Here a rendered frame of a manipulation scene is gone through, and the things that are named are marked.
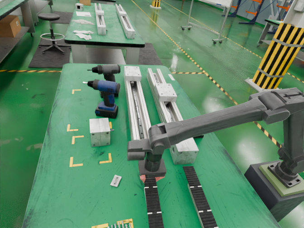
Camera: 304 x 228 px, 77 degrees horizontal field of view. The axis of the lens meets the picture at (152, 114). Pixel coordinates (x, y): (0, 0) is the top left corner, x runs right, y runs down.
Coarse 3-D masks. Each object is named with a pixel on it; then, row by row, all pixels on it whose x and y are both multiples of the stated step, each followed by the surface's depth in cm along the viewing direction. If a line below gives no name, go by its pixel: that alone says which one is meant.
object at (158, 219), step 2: (148, 218) 66; (150, 218) 66; (152, 218) 66; (154, 218) 66; (156, 218) 66; (158, 218) 67; (160, 218) 67; (148, 220) 66; (150, 220) 66; (152, 220) 66; (154, 220) 66; (156, 220) 66; (158, 220) 66; (160, 220) 66; (162, 220) 66; (148, 222) 65; (150, 222) 65; (152, 222) 65; (154, 222) 65; (156, 222) 66; (158, 222) 66; (160, 222) 66; (162, 222) 66
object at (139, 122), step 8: (128, 88) 125; (136, 88) 134; (128, 96) 117; (136, 96) 123; (128, 104) 112; (136, 104) 116; (144, 104) 112; (128, 112) 113; (136, 112) 110; (144, 112) 106; (136, 120) 106; (144, 120) 102; (136, 128) 95; (144, 128) 101; (136, 136) 90; (144, 136) 97
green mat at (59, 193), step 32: (96, 64) 167; (64, 96) 123; (96, 96) 127; (64, 128) 100; (128, 128) 106; (64, 160) 85; (96, 160) 87; (224, 160) 97; (32, 192) 72; (64, 192) 73; (96, 192) 75; (128, 192) 77; (160, 192) 78; (224, 192) 82; (32, 224) 63; (64, 224) 64; (96, 224) 66; (128, 224) 67; (192, 224) 70; (224, 224) 71; (256, 224) 73
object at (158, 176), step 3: (150, 174) 71; (153, 174) 71; (156, 174) 71; (159, 174) 72; (162, 174) 73; (147, 177) 72; (150, 177) 72; (156, 177) 79; (159, 177) 74; (162, 177) 73; (156, 180) 78
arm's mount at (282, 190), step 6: (264, 168) 93; (264, 174) 93; (270, 174) 91; (270, 180) 90; (276, 180) 88; (276, 186) 87; (282, 186) 86; (294, 186) 87; (300, 186) 87; (282, 192) 84; (288, 192) 84; (294, 192) 85; (300, 192) 87
